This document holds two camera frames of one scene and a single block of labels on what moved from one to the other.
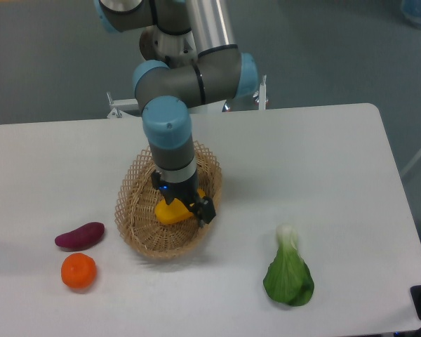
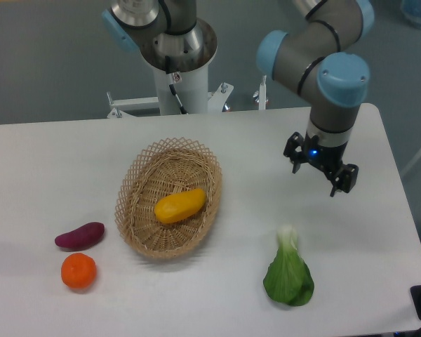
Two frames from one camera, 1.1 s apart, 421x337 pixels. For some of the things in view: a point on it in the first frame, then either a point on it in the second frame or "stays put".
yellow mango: [175, 211] stays put
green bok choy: [290, 279] stays put
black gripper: [188, 192] → [328, 158]
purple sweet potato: [81, 236] stays put
